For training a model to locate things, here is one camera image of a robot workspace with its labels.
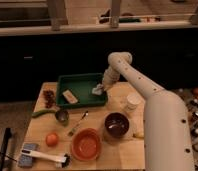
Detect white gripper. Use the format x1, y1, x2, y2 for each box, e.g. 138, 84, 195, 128
102, 66, 120, 92

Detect small grey-blue towel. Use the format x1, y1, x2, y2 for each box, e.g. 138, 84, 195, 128
92, 84, 104, 96

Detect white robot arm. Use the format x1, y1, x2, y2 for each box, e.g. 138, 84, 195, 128
102, 52, 195, 171

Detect green plastic tray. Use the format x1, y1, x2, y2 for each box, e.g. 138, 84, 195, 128
56, 73, 108, 109

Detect stacked white paper cups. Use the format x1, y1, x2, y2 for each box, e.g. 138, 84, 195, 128
127, 93, 141, 110

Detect beige sponge block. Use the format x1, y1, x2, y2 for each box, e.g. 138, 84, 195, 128
63, 90, 78, 104

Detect dark brown bowl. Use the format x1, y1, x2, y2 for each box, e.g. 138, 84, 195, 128
105, 112, 129, 138

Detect small metal cup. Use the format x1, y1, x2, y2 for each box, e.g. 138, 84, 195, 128
55, 110, 69, 125

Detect dark red grape bunch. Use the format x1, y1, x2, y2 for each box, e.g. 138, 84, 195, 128
43, 90, 55, 108

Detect metal fork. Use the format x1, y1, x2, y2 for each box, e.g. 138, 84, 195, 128
68, 111, 89, 136

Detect orange plastic bowl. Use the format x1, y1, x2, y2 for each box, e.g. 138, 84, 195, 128
70, 128, 102, 161

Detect yellow banana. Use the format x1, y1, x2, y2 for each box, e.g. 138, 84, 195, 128
133, 133, 144, 139

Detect orange fruit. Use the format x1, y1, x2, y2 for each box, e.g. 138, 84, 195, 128
45, 133, 59, 147

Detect black clamp stand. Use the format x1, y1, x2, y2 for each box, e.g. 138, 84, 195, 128
0, 127, 12, 170

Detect blue grey sponge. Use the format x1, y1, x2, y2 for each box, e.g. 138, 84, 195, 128
18, 143, 38, 168

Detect white handled dish brush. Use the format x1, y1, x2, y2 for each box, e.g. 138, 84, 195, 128
21, 149, 70, 168

